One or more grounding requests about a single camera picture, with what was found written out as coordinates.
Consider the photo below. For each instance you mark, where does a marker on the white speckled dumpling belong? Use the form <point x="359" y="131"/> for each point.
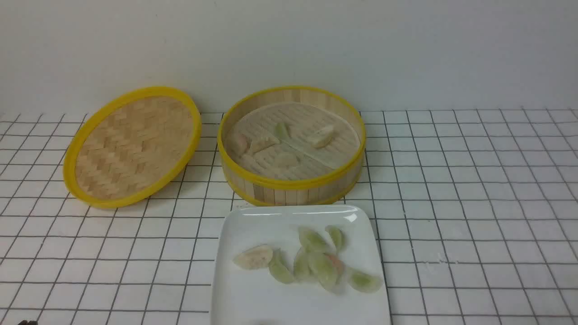
<point x="257" y="257"/>

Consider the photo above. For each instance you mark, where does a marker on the white square plate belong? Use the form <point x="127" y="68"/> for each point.
<point x="254" y="297"/>

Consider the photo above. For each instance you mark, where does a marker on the bamboo steamer basket yellow rim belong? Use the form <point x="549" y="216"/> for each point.
<point x="293" y="172"/>

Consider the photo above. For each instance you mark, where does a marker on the green dumpling in steamer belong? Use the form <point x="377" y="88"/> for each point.
<point x="281" y="131"/>

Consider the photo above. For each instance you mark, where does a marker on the pink dumpling in steamer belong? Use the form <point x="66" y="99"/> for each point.
<point x="238" y="144"/>

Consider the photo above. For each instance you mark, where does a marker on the bamboo steamer lid yellow rim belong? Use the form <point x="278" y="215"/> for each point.
<point x="132" y="147"/>

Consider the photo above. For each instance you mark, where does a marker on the white grid tablecloth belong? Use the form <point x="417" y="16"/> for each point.
<point x="475" y="213"/>

